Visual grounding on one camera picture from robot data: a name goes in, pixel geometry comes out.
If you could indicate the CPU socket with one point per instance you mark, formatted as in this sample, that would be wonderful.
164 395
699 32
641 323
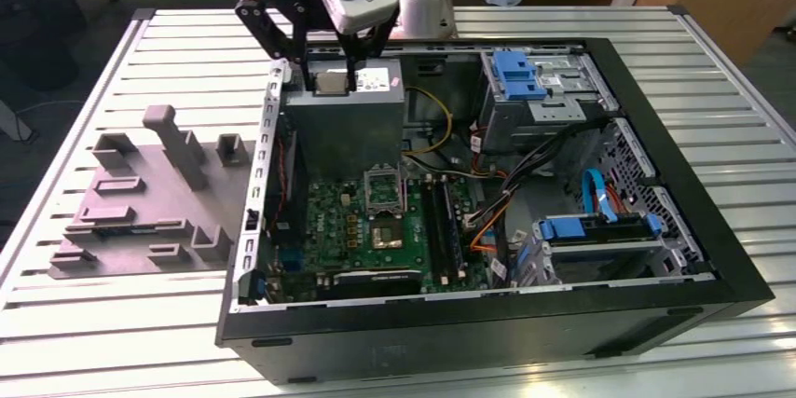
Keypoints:
387 235

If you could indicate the green motherboard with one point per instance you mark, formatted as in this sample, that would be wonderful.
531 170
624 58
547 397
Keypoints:
329 230

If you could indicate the blue disk carrier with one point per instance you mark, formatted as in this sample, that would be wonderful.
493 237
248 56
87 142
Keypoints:
563 229

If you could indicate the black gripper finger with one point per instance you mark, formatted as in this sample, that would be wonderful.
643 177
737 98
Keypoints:
364 48
264 20

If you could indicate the black graphics card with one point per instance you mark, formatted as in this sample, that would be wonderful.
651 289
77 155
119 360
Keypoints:
373 279

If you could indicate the black PC case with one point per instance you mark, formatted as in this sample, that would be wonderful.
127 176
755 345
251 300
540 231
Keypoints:
435 347

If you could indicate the blue plastic drive latch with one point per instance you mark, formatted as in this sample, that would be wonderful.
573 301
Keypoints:
512 72

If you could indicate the CPU with silver top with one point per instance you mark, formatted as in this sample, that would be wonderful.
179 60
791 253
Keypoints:
331 83

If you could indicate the silver disk bay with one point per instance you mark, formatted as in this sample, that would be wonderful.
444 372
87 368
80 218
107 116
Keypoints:
609 249
553 113

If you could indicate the RAM stick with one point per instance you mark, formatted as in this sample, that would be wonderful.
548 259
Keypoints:
451 230
124 231

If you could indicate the grey parts rack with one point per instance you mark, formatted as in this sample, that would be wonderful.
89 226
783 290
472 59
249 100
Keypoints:
161 211

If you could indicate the grey power supply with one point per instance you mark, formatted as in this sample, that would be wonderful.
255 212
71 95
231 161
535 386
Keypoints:
341 127

